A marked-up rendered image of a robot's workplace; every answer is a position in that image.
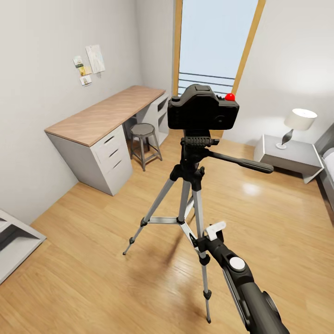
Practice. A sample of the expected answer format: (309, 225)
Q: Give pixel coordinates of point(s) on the camera tripod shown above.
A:
(193, 151)

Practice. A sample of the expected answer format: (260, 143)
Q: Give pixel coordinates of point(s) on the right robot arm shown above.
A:
(257, 309)

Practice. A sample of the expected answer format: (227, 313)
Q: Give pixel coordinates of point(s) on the nightstand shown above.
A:
(297, 156)

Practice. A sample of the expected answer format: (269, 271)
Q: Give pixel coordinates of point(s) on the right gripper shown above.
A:
(204, 244)

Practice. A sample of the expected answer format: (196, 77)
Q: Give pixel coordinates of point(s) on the digital camera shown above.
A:
(199, 108)

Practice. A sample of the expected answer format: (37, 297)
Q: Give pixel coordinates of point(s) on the picture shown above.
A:
(78, 61)
(86, 80)
(82, 71)

